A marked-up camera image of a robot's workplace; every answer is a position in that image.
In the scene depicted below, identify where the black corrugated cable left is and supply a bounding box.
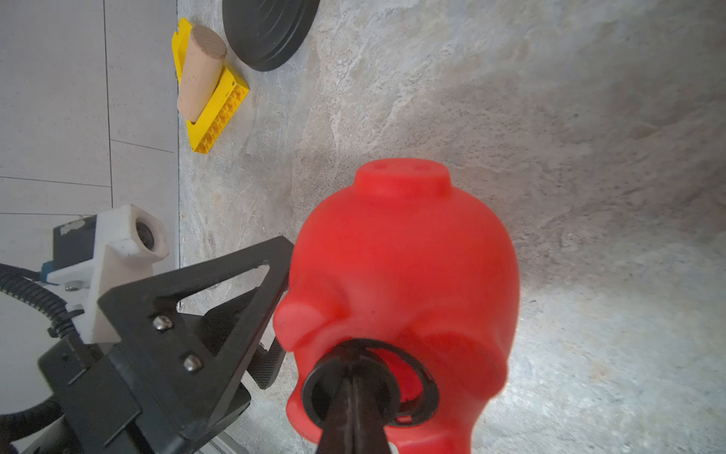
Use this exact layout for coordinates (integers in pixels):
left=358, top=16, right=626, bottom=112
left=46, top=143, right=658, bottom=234
left=0, top=262, right=78, bottom=342

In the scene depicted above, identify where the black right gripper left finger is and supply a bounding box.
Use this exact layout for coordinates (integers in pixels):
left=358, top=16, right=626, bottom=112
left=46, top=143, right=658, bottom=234
left=316, top=378, right=354, bottom=454

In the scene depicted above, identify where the red piggy bank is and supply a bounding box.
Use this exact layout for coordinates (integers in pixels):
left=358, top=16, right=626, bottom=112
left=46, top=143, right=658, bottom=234
left=273, top=158, right=520, bottom=453

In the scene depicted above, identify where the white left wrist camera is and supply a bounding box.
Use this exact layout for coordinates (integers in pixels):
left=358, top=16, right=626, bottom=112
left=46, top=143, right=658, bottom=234
left=41, top=204, right=169, bottom=347

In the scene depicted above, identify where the toy microphone on stand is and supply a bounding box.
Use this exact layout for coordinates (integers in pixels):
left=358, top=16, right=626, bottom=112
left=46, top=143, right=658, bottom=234
left=222, top=0, right=320, bottom=72

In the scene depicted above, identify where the black plug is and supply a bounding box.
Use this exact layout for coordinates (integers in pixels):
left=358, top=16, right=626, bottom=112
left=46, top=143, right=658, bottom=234
left=301, top=340, right=401, bottom=429

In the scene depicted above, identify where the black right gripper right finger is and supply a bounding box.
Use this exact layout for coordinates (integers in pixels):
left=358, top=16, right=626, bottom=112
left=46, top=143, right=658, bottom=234
left=353, top=378, right=391, bottom=454

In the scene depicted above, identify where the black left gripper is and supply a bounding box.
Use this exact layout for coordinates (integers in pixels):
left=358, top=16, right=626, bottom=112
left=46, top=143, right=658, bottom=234
left=28, top=236, right=293, bottom=453

